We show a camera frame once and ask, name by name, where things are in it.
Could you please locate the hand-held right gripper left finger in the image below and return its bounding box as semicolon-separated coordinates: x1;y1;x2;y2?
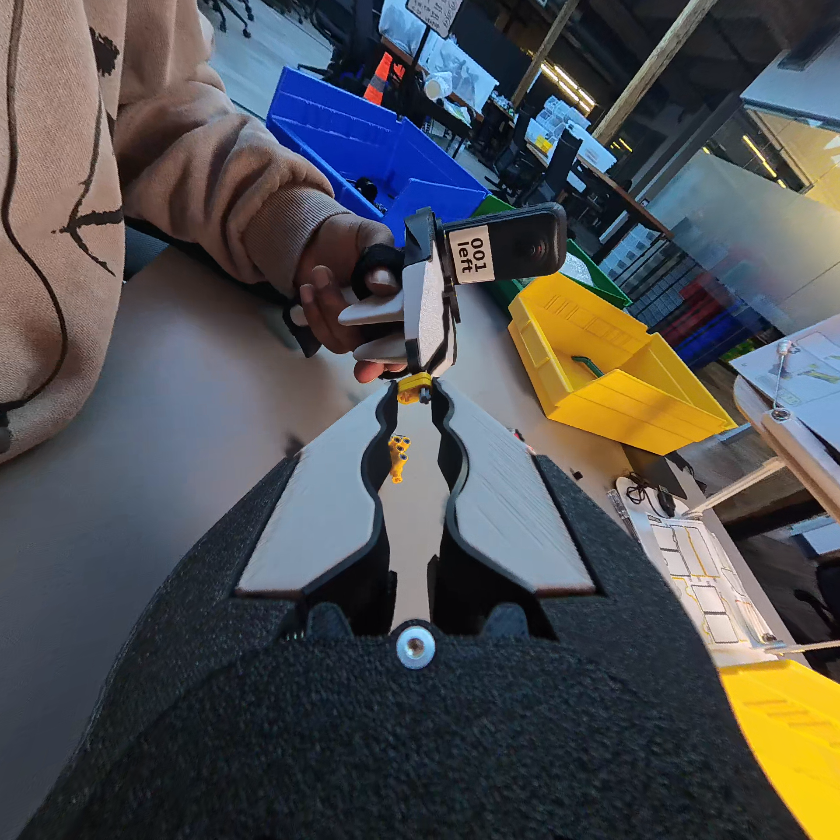
235;381;401;615

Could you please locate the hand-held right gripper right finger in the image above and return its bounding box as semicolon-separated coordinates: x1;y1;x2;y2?
430;378;597;618

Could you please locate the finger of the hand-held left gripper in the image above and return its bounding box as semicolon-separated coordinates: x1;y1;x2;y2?
405;247;463;383

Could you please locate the yellow plastic bin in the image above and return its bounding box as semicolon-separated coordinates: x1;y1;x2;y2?
716;661;840;840
507;271;737;458

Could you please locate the person's left forearm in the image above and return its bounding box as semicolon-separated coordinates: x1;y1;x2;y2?
112;79;349;296

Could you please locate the grey desk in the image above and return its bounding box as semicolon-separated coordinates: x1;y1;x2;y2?
0;243;840;840

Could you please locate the person's left hand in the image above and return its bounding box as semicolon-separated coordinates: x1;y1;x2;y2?
292;210;410;385

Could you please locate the clear plastic bag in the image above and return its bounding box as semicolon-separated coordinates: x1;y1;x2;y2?
558;247;602;286

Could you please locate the black office chair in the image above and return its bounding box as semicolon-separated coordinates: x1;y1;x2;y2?
197;0;257;38
300;0;382;93
506;125;585;211

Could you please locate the green plastic bin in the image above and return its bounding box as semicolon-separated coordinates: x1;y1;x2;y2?
470;193;632;313

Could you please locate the wooden background table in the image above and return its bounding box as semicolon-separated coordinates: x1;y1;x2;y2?
571;158;677;244

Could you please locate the black flat device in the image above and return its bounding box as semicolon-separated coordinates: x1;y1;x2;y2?
623;444;703;506

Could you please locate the printed instruction sheet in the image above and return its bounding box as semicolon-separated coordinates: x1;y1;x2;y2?
609;476;791;660

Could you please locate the orange traffic cone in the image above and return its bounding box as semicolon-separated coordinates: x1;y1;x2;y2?
364;52;399;107

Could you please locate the blue plastic bin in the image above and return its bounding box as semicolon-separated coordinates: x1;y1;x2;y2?
266;66;490;246

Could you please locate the stack of coloured crates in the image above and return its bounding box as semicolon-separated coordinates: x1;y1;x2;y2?
657;269;762;368

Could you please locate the white sign board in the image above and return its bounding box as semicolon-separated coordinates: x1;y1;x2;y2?
406;0;464;38

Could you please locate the open instruction manual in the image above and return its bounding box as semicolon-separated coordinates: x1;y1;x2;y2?
729;315;840;454

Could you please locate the person's torso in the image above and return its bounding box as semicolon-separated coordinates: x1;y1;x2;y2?
0;0;172;460

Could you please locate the black cable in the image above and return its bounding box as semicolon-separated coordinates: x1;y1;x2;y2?
617;478;668;521

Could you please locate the wooden support post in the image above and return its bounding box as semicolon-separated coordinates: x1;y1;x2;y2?
591;0;720;148
510;0;580;110

